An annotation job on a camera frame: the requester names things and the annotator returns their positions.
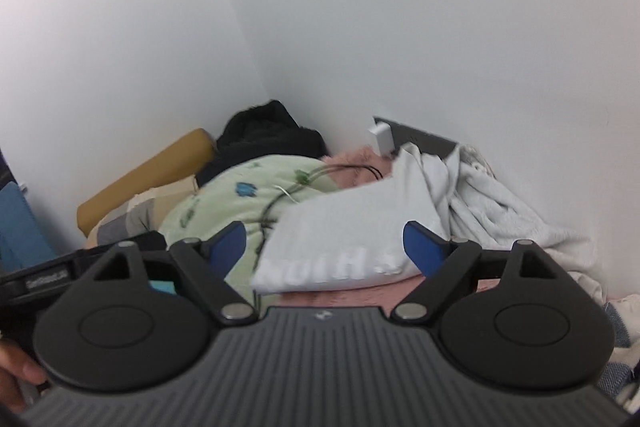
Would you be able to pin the white charger plug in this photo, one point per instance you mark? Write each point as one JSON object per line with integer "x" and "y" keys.
{"x": 381, "y": 138}

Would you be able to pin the mustard yellow bolster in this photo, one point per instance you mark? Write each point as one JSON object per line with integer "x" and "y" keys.
{"x": 145, "y": 172}

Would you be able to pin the person's left hand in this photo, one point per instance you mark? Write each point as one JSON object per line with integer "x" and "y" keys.
{"x": 15, "y": 372}

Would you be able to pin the black fluffy garment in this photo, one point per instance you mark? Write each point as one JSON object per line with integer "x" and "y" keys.
{"x": 265, "y": 132}

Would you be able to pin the blue covered chair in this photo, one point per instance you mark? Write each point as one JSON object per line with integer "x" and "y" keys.
{"x": 20, "y": 227}

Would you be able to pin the dark wall socket panel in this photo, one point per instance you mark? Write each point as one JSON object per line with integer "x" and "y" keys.
{"x": 420, "y": 139}

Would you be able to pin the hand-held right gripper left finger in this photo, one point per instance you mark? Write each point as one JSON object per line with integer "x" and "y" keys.
{"x": 227, "y": 244}

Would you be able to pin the pink fluffy blanket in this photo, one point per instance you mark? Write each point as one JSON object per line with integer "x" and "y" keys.
{"x": 350, "y": 163}

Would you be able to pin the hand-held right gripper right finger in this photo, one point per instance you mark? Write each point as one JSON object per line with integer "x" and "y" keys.
{"x": 420, "y": 247}

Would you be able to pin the patchwork pillow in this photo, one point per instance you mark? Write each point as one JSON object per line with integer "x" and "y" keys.
{"x": 130, "y": 217}

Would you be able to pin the teal bed sheet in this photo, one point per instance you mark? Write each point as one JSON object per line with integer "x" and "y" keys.
{"x": 162, "y": 287}

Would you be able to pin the light green patterned quilt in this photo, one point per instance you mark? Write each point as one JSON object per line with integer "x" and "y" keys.
{"x": 220, "y": 192}

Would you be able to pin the white towel blanket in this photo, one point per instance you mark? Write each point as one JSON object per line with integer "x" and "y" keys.
{"x": 490, "y": 207}

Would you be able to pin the blue white woven cloth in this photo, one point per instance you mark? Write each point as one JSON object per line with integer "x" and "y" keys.
{"x": 620, "y": 337}

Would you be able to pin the white polo shirt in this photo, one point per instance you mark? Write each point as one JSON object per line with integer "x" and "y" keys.
{"x": 350, "y": 232}

